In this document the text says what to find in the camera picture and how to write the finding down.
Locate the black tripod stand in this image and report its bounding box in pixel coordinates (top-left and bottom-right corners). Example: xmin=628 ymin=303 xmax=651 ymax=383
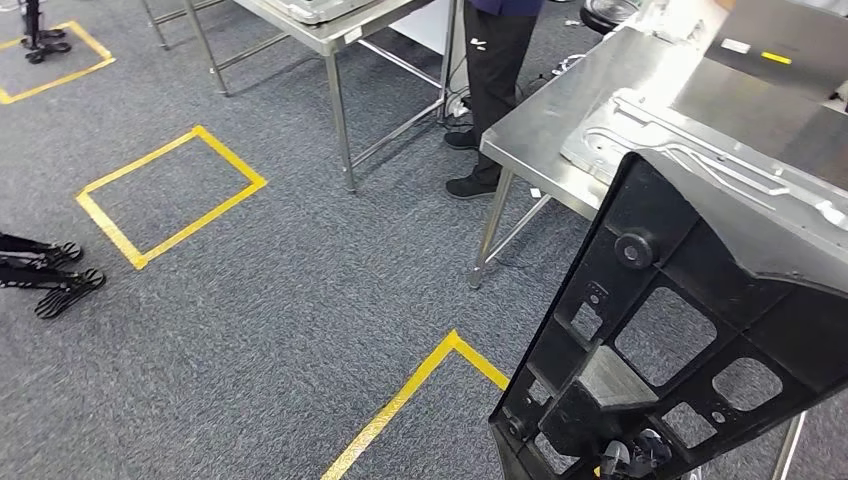
xmin=19 ymin=0 xmax=73 ymax=66
xmin=0 ymin=231 xmax=107 ymax=321

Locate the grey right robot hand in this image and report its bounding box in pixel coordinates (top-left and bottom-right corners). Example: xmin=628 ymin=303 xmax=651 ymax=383
xmin=599 ymin=429 xmax=676 ymax=480

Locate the stamped grey metal panel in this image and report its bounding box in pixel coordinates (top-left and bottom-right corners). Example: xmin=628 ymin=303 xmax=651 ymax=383
xmin=559 ymin=86 xmax=848 ymax=233

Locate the stainless steel workbench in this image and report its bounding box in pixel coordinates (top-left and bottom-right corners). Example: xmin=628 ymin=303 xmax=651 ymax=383
xmin=466 ymin=23 xmax=848 ymax=480

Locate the black round base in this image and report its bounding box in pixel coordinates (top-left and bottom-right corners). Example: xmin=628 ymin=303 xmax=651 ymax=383
xmin=579 ymin=0 xmax=641 ymax=36

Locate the black plastic plate frame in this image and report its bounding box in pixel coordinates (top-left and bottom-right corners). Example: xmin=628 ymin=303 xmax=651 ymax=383
xmin=488 ymin=150 xmax=848 ymax=480

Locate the stainless steel table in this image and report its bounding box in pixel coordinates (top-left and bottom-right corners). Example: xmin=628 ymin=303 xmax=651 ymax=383
xmin=139 ymin=0 xmax=465 ymax=195

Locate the person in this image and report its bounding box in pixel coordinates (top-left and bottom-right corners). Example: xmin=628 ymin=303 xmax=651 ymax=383
xmin=442 ymin=0 xmax=546 ymax=200

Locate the grey laptop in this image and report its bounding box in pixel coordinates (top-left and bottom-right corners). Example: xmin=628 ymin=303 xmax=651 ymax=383
xmin=703 ymin=0 xmax=848 ymax=104

